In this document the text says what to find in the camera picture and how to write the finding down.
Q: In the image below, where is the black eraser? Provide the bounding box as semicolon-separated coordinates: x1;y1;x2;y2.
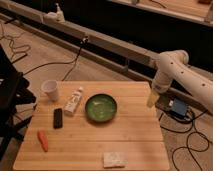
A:
53;108;63;129

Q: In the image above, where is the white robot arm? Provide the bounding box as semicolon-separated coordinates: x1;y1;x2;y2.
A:
147;50;213;114

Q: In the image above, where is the blue power box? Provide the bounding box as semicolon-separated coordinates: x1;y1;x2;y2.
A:
169;99;188;118

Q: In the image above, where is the green bowl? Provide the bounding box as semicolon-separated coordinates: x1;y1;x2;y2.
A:
85;94;117;123

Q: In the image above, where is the white sponge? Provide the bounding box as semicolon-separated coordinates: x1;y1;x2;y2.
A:
103;152;126;168

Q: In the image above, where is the white paper cup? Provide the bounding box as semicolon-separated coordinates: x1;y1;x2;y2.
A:
41;80;59;101

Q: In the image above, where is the orange carrot toy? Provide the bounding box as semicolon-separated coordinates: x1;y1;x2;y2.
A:
37;130;48;152

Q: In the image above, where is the black cables right floor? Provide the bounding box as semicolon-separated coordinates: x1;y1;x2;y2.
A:
158;107;213;171

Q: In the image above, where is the black floor cable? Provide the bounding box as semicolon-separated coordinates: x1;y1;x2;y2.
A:
23;37;90;82

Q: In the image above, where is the white clamp on rail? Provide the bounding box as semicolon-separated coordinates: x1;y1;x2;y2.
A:
44;4;65;22

